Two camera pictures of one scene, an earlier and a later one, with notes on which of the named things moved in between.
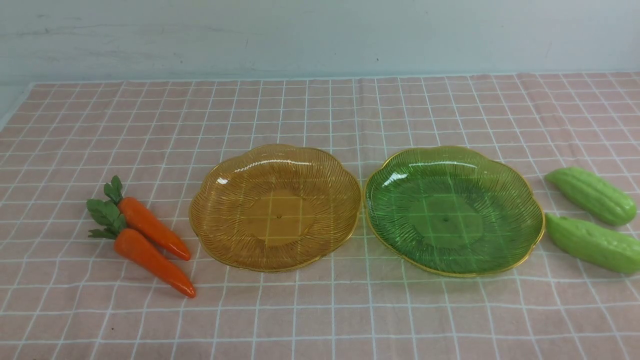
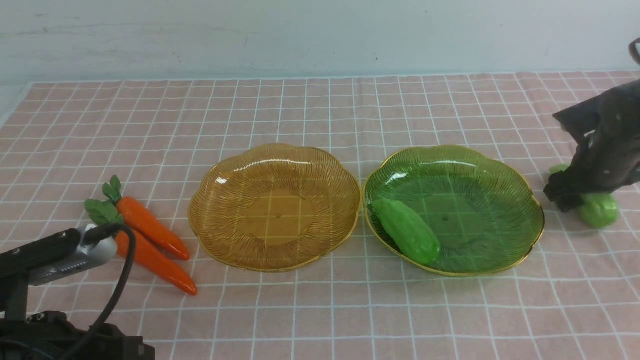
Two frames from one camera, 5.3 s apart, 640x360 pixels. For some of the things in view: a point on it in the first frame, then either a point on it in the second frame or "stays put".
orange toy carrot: (138, 216) stays put
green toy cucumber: (613, 252) -> (415, 242)
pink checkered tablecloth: (66, 295) stays put
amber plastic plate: (275, 208) stays put
